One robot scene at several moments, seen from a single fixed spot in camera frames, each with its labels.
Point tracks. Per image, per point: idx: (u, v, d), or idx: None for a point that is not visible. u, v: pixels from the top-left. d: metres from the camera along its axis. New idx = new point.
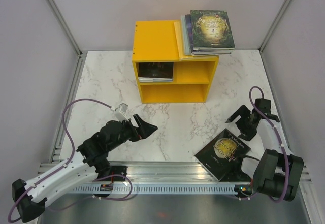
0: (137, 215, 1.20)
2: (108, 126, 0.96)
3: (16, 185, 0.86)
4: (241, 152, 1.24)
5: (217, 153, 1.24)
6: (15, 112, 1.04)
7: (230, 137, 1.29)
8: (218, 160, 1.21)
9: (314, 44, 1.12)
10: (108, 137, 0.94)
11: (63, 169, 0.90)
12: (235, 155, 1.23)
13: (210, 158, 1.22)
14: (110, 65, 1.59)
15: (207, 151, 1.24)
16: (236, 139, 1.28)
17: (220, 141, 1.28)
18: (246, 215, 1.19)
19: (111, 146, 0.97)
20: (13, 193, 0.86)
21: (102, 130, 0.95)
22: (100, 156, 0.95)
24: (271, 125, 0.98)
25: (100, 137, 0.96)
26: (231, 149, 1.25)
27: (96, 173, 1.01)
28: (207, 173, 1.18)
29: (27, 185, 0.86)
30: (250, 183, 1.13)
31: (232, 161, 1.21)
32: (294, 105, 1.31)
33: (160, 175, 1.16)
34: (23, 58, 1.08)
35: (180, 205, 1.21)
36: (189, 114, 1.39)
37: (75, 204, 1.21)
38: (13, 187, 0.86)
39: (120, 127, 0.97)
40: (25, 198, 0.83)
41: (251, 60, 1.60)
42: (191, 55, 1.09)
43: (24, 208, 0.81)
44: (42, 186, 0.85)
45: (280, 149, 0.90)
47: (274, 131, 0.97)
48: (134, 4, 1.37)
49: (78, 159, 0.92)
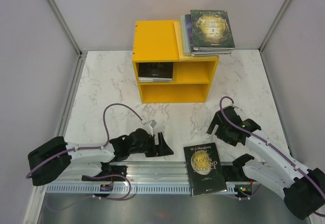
0: (137, 215, 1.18)
2: (137, 132, 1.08)
3: (56, 139, 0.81)
4: (213, 152, 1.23)
5: (202, 172, 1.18)
6: (15, 112, 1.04)
7: (196, 151, 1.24)
8: (209, 177, 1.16)
9: (315, 43, 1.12)
10: (134, 143, 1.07)
11: (99, 151, 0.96)
12: (213, 159, 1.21)
13: (203, 181, 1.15)
14: (110, 65, 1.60)
15: (193, 178, 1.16)
16: (199, 148, 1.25)
17: (194, 165, 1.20)
18: (247, 216, 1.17)
19: (132, 150, 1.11)
20: (50, 145, 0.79)
21: (131, 135, 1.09)
22: (121, 156, 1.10)
24: (264, 142, 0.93)
25: (128, 140, 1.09)
26: (206, 158, 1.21)
27: (99, 169, 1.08)
28: (214, 192, 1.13)
29: (69, 146, 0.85)
30: (250, 183, 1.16)
31: (218, 165, 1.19)
32: (294, 104, 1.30)
33: (160, 175, 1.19)
34: (23, 57, 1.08)
35: (180, 205, 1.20)
36: (189, 114, 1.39)
37: (74, 205, 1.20)
38: (53, 139, 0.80)
39: (147, 138, 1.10)
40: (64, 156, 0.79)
41: (252, 60, 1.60)
42: (191, 55, 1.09)
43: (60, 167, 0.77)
44: (80, 154, 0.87)
45: (297, 171, 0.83)
47: (271, 148, 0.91)
48: (134, 4, 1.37)
49: (111, 150, 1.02)
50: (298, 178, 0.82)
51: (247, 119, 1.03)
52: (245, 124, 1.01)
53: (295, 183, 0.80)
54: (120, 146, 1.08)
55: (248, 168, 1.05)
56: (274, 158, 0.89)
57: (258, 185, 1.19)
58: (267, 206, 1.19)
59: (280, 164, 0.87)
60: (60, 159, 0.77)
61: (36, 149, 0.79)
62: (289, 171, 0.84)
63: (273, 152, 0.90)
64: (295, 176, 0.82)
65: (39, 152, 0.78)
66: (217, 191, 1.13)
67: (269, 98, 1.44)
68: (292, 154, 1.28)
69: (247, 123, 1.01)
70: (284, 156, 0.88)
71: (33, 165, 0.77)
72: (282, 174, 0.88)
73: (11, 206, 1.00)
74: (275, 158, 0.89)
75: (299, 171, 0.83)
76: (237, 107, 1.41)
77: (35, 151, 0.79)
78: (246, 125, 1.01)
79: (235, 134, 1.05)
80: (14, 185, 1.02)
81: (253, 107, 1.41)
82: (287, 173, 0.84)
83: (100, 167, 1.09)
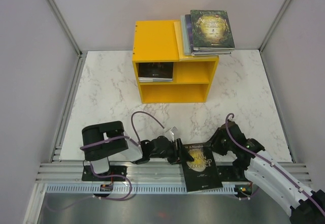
0: (137, 215, 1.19)
2: (159, 139, 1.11)
3: (119, 124, 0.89)
4: (206, 150, 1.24)
5: (197, 169, 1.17)
6: (15, 112, 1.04)
7: (191, 149, 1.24)
8: (205, 174, 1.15)
9: (314, 43, 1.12)
10: (155, 150, 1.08)
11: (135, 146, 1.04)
12: (207, 156, 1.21)
13: (199, 179, 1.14)
14: (110, 65, 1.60)
15: (189, 175, 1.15)
16: (194, 146, 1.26)
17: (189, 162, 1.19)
18: (246, 215, 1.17)
19: (153, 156, 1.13)
20: (112, 128, 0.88)
21: (153, 141, 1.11)
22: (142, 160, 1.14)
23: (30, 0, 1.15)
24: (269, 163, 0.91)
25: (150, 146, 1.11)
26: (200, 157, 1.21)
27: (106, 168, 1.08)
28: (211, 188, 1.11)
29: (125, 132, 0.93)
30: (250, 183, 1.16)
31: (213, 163, 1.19)
32: (294, 104, 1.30)
33: (160, 175, 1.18)
34: (22, 58, 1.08)
35: (180, 205, 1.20)
36: (189, 114, 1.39)
37: (75, 205, 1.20)
38: (117, 122, 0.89)
39: (167, 145, 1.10)
40: (121, 140, 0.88)
41: (251, 60, 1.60)
42: (191, 55, 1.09)
43: (116, 149, 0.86)
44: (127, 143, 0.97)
45: (301, 193, 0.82)
47: (275, 169, 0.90)
48: (134, 4, 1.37)
49: (134, 154, 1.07)
50: (303, 199, 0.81)
51: (250, 139, 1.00)
52: (250, 145, 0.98)
53: (300, 205, 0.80)
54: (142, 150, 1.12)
55: (250, 172, 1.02)
56: (279, 179, 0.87)
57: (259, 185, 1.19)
58: (267, 206, 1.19)
59: (284, 186, 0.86)
60: (119, 143, 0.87)
61: (98, 125, 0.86)
62: (294, 193, 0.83)
63: (279, 174, 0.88)
64: (300, 198, 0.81)
65: (100, 128, 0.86)
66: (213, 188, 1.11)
67: (269, 98, 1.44)
68: (292, 154, 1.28)
69: (251, 144, 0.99)
70: (288, 177, 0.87)
71: (91, 138, 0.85)
72: (286, 195, 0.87)
73: (11, 206, 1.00)
74: (280, 180, 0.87)
75: (303, 193, 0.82)
76: (237, 107, 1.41)
77: (97, 127, 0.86)
78: (250, 146, 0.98)
79: (241, 155, 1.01)
80: (14, 185, 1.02)
81: (253, 107, 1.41)
82: (292, 196, 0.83)
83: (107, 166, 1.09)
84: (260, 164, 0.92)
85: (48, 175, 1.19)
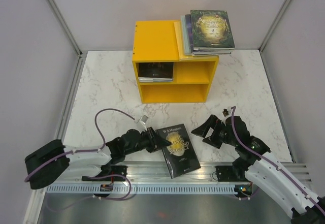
0: (137, 215, 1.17)
2: (128, 134, 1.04)
3: (55, 143, 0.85)
4: (183, 133, 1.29)
5: (176, 153, 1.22)
6: (15, 111, 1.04)
7: (168, 133, 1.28)
8: (184, 158, 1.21)
9: (315, 42, 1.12)
10: (127, 145, 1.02)
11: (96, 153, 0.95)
12: (184, 138, 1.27)
13: (181, 163, 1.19)
14: (110, 65, 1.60)
15: (172, 161, 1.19)
16: (170, 129, 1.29)
17: (169, 147, 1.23)
18: (247, 216, 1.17)
19: (127, 151, 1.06)
20: (50, 149, 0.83)
21: (123, 137, 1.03)
22: (118, 158, 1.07)
23: None
24: (276, 167, 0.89)
25: (120, 142, 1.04)
26: (179, 139, 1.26)
27: (99, 168, 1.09)
28: (207, 173, 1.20)
29: (66, 148, 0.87)
30: (250, 183, 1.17)
31: (190, 146, 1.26)
32: (294, 104, 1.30)
33: (160, 175, 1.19)
34: (23, 58, 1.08)
35: (180, 205, 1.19)
36: (189, 114, 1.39)
37: (75, 205, 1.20)
38: (51, 143, 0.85)
39: (138, 136, 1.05)
40: (62, 158, 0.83)
41: (252, 60, 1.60)
42: (192, 55, 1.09)
43: (58, 167, 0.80)
44: (78, 156, 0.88)
45: (308, 200, 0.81)
47: (282, 172, 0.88)
48: (134, 4, 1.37)
49: (107, 152, 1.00)
50: (310, 206, 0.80)
51: (255, 139, 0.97)
52: (254, 146, 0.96)
53: (307, 213, 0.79)
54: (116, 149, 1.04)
55: (251, 173, 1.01)
56: (285, 184, 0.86)
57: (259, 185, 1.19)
58: (267, 206, 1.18)
59: (290, 191, 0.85)
60: (58, 161, 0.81)
61: (35, 153, 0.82)
62: (300, 198, 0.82)
63: (285, 179, 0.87)
64: (306, 204, 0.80)
65: (37, 155, 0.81)
66: (202, 183, 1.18)
67: (269, 98, 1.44)
68: (292, 154, 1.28)
69: (255, 144, 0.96)
70: (294, 182, 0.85)
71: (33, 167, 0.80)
72: (290, 199, 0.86)
73: (11, 206, 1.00)
74: (287, 185, 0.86)
75: (311, 199, 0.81)
76: (237, 107, 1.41)
77: (35, 154, 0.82)
78: (255, 147, 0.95)
79: (245, 155, 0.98)
80: (14, 185, 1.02)
81: (252, 107, 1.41)
82: (298, 201, 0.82)
83: (99, 166, 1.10)
84: (266, 167, 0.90)
85: None
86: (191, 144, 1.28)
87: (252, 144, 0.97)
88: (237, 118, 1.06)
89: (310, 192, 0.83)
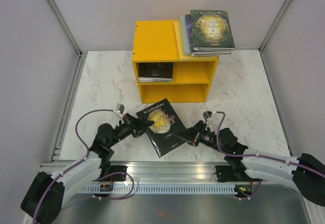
0: (137, 215, 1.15)
2: (100, 130, 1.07)
3: (40, 176, 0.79)
4: (166, 108, 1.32)
5: (162, 130, 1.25)
6: (15, 110, 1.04)
7: (150, 113, 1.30)
8: (170, 133, 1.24)
9: (315, 42, 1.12)
10: (105, 139, 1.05)
11: (84, 163, 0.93)
12: (168, 113, 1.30)
13: (166, 139, 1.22)
14: (110, 65, 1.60)
15: (158, 139, 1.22)
16: (152, 108, 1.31)
17: (154, 127, 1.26)
18: (247, 216, 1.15)
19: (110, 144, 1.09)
20: (37, 187, 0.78)
21: (97, 136, 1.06)
22: (107, 156, 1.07)
23: None
24: (255, 156, 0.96)
25: (97, 141, 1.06)
26: (162, 116, 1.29)
27: (99, 168, 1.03)
28: (207, 173, 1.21)
29: (54, 174, 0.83)
30: (250, 183, 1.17)
31: (175, 119, 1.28)
32: (295, 103, 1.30)
33: (160, 175, 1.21)
34: (22, 58, 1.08)
35: (181, 206, 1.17)
36: (189, 114, 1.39)
37: (75, 205, 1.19)
38: (35, 180, 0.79)
39: (111, 128, 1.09)
40: (56, 184, 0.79)
41: (251, 60, 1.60)
42: (191, 55, 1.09)
43: (55, 196, 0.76)
44: (69, 174, 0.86)
45: (291, 165, 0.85)
47: (262, 158, 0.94)
48: (134, 4, 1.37)
49: (95, 155, 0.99)
50: (295, 169, 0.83)
51: (239, 146, 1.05)
52: (235, 151, 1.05)
53: (294, 175, 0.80)
54: (96, 150, 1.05)
55: (251, 171, 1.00)
56: (267, 164, 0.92)
57: (258, 184, 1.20)
58: (267, 206, 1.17)
59: (275, 167, 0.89)
60: (53, 189, 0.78)
61: (27, 196, 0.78)
62: (285, 168, 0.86)
63: (265, 160, 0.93)
64: (291, 169, 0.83)
65: (30, 197, 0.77)
66: (202, 183, 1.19)
67: (269, 98, 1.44)
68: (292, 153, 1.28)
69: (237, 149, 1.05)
70: (274, 158, 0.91)
71: (31, 209, 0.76)
72: (282, 175, 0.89)
73: (10, 207, 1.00)
74: (269, 164, 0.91)
75: (292, 163, 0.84)
76: (237, 107, 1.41)
77: (27, 197, 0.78)
78: (236, 151, 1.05)
79: (233, 163, 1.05)
80: (14, 185, 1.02)
81: (252, 107, 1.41)
82: (286, 172, 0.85)
83: (99, 168, 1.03)
84: (250, 161, 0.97)
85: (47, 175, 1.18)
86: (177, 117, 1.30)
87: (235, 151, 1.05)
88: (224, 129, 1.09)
89: (290, 159, 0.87)
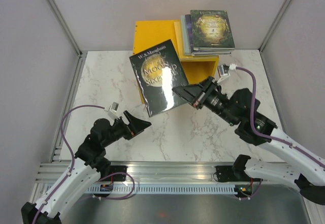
0: (137, 215, 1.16)
2: (96, 125, 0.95)
3: (25, 209, 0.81)
4: (166, 55, 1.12)
5: (156, 83, 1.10)
6: (15, 110, 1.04)
7: (146, 58, 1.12)
8: (165, 86, 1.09)
9: (315, 42, 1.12)
10: (101, 135, 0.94)
11: (68, 179, 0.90)
12: (167, 61, 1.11)
13: (159, 93, 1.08)
14: (110, 65, 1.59)
15: (150, 93, 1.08)
16: (150, 53, 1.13)
17: (148, 77, 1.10)
18: (247, 215, 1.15)
19: (105, 143, 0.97)
20: (26, 217, 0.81)
21: (93, 131, 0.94)
22: (99, 156, 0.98)
23: None
24: (290, 146, 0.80)
25: (92, 138, 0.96)
26: (160, 63, 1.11)
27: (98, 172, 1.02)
28: (207, 173, 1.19)
29: (38, 203, 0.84)
30: (250, 183, 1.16)
31: (176, 68, 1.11)
32: (295, 103, 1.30)
33: (160, 175, 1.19)
34: (23, 59, 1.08)
35: (180, 206, 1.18)
36: (189, 114, 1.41)
37: (75, 205, 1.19)
38: (23, 211, 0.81)
39: (108, 124, 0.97)
40: (41, 215, 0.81)
41: (251, 60, 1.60)
42: (191, 55, 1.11)
43: None
44: (54, 199, 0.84)
45: None
47: (297, 151, 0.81)
48: (134, 4, 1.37)
49: (80, 164, 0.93)
50: None
51: (263, 119, 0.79)
52: (260, 125, 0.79)
53: None
54: (90, 148, 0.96)
55: (251, 169, 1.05)
56: (302, 161, 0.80)
57: (258, 185, 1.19)
58: (267, 206, 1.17)
59: (309, 167, 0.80)
60: (40, 219, 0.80)
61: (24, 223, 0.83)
62: (319, 172, 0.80)
63: (299, 155, 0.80)
64: None
65: None
66: (202, 183, 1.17)
67: (269, 98, 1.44)
68: None
69: (261, 123, 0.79)
70: (308, 156, 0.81)
71: None
72: (304, 173, 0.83)
73: (11, 207, 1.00)
74: (304, 163, 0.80)
75: None
76: None
77: None
78: (260, 126, 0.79)
79: (248, 136, 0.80)
80: (14, 185, 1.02)
81: None
82: (318, 177, 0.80)
83: (98, 171, 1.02)
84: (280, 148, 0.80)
85: (47, 175, 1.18)
86: (179, 65, 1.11)
87: (260, 125, 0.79)
88: (242, 90, 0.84)
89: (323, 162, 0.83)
